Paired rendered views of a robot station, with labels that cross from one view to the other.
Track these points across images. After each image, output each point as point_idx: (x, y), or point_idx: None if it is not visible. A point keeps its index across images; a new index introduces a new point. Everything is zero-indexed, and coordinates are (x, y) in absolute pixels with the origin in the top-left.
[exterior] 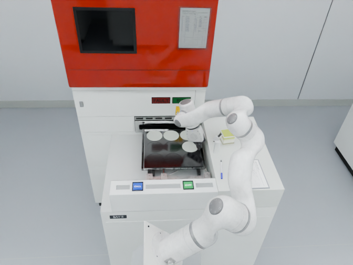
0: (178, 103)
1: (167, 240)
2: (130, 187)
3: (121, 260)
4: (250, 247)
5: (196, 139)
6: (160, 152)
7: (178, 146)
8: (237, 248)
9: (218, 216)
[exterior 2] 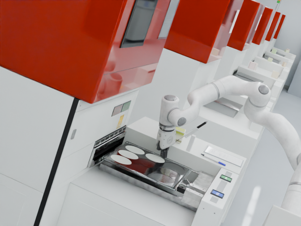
0: (123, 110)
1: (293, 208)
2: (217, 197)
3: None
4: None
5: (171, 142)
6: (154, 171)
7: (151, 161)
8: None
9: None
